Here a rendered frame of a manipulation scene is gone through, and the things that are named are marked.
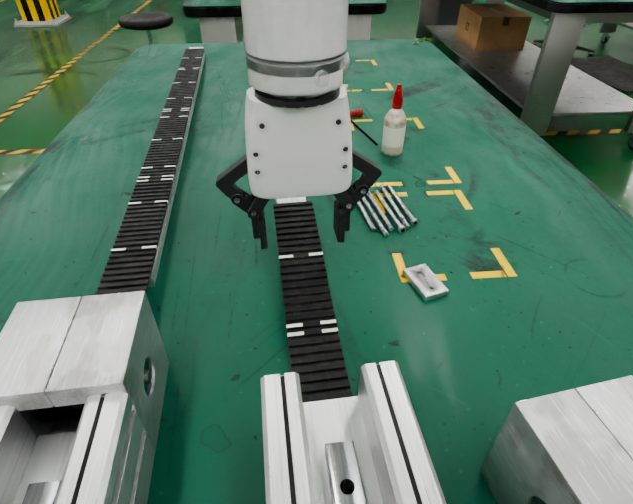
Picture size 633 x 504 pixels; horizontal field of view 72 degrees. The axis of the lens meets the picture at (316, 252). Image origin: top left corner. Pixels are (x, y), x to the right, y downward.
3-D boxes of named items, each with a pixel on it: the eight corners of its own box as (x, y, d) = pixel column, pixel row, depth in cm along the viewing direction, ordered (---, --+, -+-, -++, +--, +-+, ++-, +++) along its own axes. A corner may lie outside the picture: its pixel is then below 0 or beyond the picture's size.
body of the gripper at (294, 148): (346, 61, 41) (342, 168, 48) (237, 66, 40) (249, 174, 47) (364, 87, 35) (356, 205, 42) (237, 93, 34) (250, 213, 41)
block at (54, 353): (33, 376, 40) (-16, 304, 34) (169, 361, 42) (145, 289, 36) (-10, 474, 33) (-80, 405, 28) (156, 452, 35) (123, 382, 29)
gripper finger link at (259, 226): (261, 181, 45) (266, 233, 49) (230, 183, 45) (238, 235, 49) (263, 197, 43) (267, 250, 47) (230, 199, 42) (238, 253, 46)
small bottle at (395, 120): (404, 156, 76) (414, 87, 68) (384, 157, 75) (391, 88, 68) (398, 146, 79) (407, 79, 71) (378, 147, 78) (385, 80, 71)
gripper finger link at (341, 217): (364, 174, 46) (360, 225, 50) (334, 176, 46) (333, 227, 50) (371, 189, 44) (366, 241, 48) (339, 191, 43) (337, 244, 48)
